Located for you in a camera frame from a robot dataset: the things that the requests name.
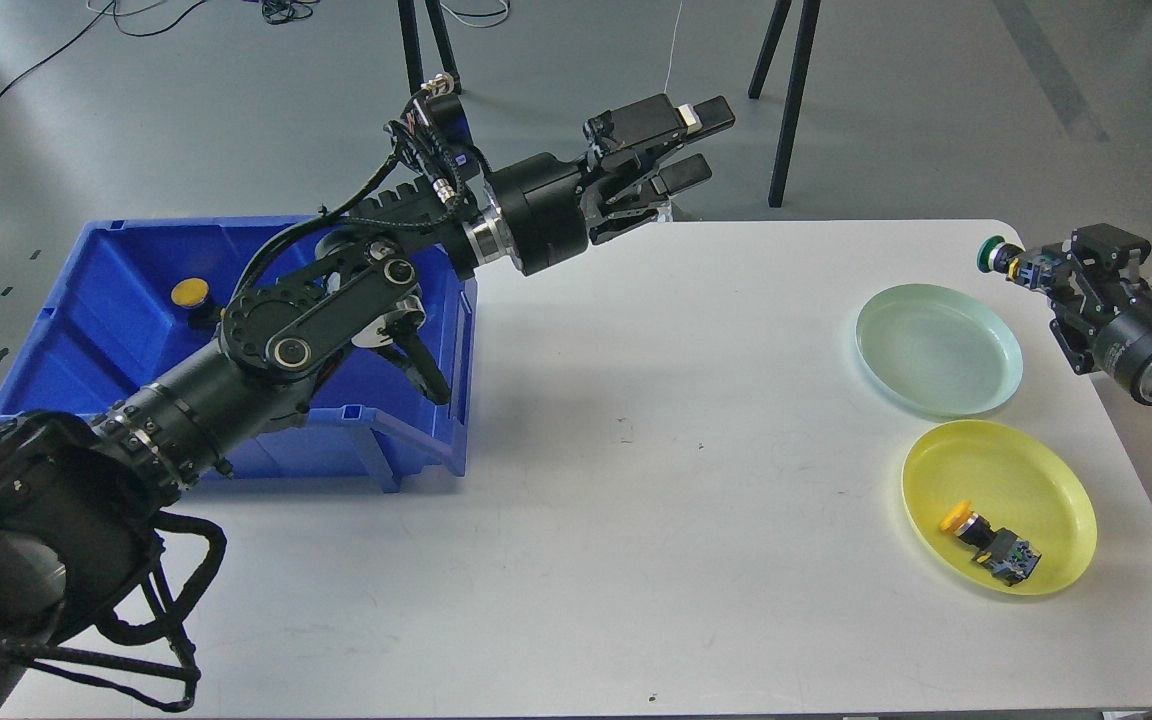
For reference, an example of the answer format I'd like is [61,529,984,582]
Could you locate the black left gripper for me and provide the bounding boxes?
[485,94,735,275]

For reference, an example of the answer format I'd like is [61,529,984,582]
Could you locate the yellow push button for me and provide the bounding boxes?
[938,500,1041,588]
[169,276,221,331]

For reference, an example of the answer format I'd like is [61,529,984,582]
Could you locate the black tripod legs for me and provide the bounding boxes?
[397,0,464,96]
[748,1,823,209]

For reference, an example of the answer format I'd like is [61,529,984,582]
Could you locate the yellow plate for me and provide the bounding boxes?
[900,420,1098,596]

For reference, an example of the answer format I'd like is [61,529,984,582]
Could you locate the green push button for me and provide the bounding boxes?
[975,236,1071,293]

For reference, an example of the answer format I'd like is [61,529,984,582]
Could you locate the pale green plate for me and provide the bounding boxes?
[852,283,1024,419]

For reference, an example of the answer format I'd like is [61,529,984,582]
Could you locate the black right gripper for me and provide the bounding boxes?
[1048,223,1152,406]

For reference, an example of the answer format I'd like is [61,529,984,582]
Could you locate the white cable with plug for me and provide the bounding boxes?
[655,0,687,101]

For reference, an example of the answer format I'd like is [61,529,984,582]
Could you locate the black tripod legs right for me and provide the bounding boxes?
[748,1,823,209]

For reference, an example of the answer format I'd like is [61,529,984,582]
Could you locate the black tripod legs left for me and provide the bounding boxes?
[397,0,464,96]

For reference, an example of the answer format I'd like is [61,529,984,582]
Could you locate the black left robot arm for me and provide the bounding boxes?
[0,74,735,712]

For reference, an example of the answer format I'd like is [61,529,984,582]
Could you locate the black floor cables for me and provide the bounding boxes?
[0,0,511,164]

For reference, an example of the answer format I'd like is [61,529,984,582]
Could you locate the blue plastic storage bin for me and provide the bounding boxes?
[0,217,477,492]

